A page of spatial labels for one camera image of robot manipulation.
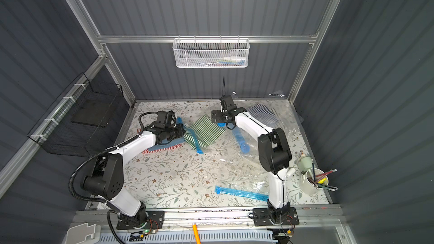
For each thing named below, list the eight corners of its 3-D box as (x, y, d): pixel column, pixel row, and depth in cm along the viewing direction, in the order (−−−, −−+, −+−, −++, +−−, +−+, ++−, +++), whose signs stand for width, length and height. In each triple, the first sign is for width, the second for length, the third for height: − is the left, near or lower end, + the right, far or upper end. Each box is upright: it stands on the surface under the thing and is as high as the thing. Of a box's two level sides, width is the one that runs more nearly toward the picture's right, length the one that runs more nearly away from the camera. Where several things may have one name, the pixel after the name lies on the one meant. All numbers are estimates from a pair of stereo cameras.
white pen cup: (298, 194, 82) (308, 187, 73) (293, 176, 87) (302, 168, 78) (319, 194, 82) (332, 187, 73) (313, 176, 87) (324, 168, 78)
